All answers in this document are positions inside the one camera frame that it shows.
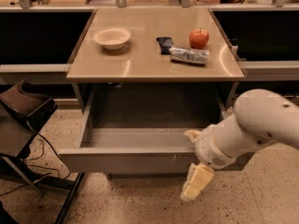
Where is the grey metal cabinet table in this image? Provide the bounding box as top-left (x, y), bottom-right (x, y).
top-left (66, 7), bottom-right (245, 106)

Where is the silver foil chip bag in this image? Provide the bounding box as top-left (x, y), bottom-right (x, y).
top-left (169, 46), bottom-right (209, 64)

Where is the dark side cart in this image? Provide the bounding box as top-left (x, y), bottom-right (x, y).
top-left (0, 80), bottom-right (84, 224)

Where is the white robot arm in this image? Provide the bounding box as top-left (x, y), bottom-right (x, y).
top-left (180, 89), bottom-right (299, 202)

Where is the dark blue snack bar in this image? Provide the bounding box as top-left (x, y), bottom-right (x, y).
top-left (156, 36), bottom-right (173, 55)

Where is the black cable on floor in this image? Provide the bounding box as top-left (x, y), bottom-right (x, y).
top-left (0, 121), bottom-right (72, 198)

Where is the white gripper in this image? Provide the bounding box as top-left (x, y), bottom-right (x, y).
top-left (180, 124), bottom-right (236, 202)

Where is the grey top drawer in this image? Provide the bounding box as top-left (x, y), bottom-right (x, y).
top-left (59, 84), bottom-right (255, 181)

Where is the white paper bowl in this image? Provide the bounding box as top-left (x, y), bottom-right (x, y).
top-left (93, 27), bottom-right (131, 50)

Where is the red apple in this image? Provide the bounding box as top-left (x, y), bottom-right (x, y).
top-left (189, 28), bottom-right (209, 49)

